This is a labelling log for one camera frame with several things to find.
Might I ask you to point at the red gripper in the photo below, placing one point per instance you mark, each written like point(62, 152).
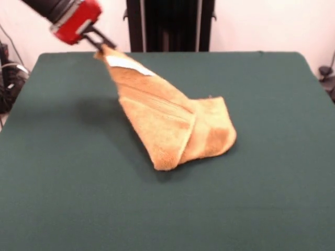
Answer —
point(76, 26)

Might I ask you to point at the tan terry towel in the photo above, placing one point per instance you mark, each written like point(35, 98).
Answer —
point(170, 125)

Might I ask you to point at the tall black metal rack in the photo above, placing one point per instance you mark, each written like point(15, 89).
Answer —
point(170, 26)

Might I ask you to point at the dark green table cloth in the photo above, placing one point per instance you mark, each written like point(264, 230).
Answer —
point(78, 196)

